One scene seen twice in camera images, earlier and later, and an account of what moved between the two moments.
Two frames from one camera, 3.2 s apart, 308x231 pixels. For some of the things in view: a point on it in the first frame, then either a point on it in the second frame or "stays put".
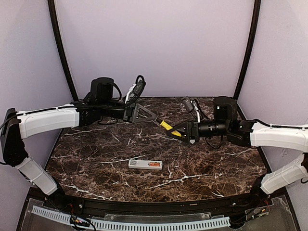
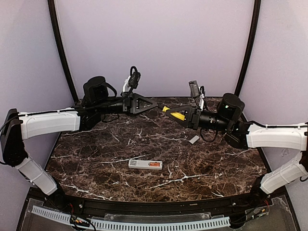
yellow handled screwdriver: x=168 y=127 → x=175 y=114
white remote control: x=146 y=164 stays put
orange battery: x=155 y=164 stays put
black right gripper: x=193 y=131 → x=197 y=118
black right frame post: x=253 y=35 stays put
